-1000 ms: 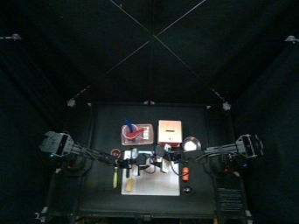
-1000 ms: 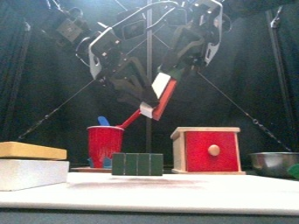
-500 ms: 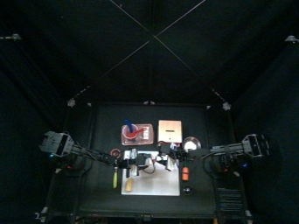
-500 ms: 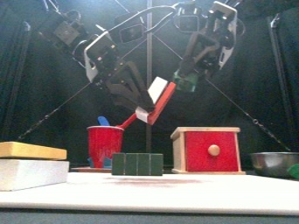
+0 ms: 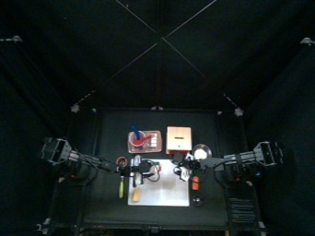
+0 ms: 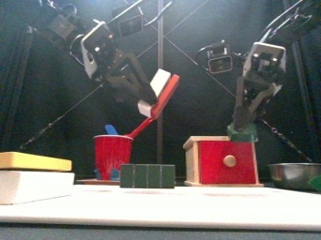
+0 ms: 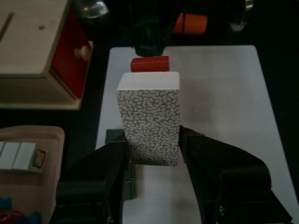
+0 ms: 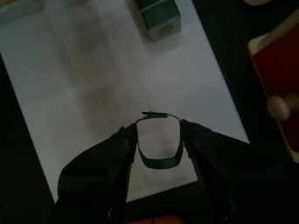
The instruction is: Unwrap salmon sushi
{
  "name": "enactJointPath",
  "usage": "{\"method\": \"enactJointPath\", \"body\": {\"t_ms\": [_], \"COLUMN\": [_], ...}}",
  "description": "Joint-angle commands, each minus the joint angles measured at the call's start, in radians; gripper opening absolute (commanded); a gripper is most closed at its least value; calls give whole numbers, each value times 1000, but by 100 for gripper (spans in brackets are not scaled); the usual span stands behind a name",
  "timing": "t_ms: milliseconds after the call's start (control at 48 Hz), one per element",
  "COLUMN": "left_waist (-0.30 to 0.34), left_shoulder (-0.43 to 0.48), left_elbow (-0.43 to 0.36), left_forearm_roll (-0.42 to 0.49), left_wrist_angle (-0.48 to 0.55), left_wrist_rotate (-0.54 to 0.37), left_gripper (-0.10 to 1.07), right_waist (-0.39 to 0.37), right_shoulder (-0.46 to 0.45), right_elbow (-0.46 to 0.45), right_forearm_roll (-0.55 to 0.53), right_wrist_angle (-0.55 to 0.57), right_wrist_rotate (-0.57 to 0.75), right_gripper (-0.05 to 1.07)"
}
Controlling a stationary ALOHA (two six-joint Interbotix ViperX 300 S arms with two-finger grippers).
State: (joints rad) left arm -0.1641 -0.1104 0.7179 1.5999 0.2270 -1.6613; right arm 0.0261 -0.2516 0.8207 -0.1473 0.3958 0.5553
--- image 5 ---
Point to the green seaweed band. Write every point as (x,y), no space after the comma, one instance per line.
(158,175)

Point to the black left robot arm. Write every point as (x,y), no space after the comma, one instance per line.
(58,150)

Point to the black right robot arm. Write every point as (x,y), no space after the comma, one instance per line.
(266,152)

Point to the yellow egg sushi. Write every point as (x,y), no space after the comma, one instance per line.
(137,194)

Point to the orange toy carrot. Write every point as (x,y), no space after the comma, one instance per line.
(196,183)

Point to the white cutting board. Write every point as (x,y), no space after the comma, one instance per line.
(165,190)

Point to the pink plastic tray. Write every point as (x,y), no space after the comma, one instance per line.
(158,150)

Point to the small orange cup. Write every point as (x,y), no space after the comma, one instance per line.
(118,160)

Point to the small dark shiny cup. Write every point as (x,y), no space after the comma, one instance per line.
(198,200)

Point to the red plastic spatula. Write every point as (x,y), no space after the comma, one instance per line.
(145,139)

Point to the blue plastic utensil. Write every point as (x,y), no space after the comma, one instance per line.
(135,129)

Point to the printed warning label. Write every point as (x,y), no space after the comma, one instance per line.
(242,210)

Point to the metal frame corner bracket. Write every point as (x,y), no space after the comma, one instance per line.
(240,111)
(308,40)
(75,107)
(157,108)
(15,39)

